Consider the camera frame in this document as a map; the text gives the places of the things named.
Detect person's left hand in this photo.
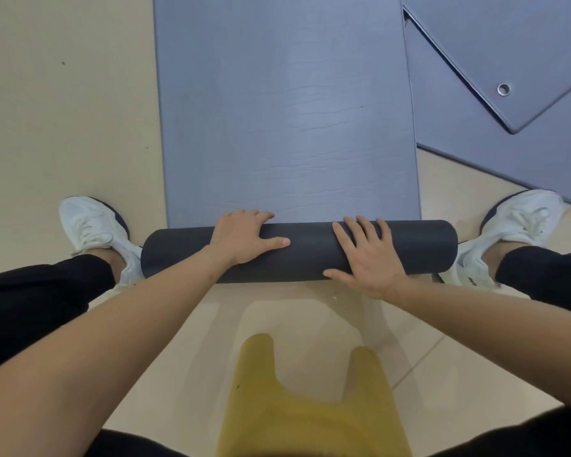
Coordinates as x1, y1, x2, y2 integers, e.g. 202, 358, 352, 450
208, 209, 291, 268

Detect person's right hand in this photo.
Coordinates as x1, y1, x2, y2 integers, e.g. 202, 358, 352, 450
322, 215, 410, 300

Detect grey yoga mat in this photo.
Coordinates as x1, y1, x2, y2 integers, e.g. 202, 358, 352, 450
140, 0, 459, 285
401, 0, 571, 135
403, 11, 571, 211

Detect person's right forearm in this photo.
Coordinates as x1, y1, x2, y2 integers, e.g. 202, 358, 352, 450
383, 275, 571, 422

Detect person's left forearm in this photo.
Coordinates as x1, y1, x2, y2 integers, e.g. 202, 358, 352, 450
0, 244, 234, 457

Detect person's left white sneaker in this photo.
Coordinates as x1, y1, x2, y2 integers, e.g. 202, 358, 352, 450
58, 195, 146, 287

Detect person's white sneaker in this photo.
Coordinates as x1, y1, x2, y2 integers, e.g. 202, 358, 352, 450
440, 189, 566, 289
58, 195, 146, 287

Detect person's right white sneaker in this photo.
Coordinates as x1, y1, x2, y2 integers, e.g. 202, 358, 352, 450
440, 189, 566, 289

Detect yellow plastic stool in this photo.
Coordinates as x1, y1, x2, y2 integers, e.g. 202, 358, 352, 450
214, 333, 412, 457

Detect black trousers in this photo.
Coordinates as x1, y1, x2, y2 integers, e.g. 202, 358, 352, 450
0, 246, 571, 457

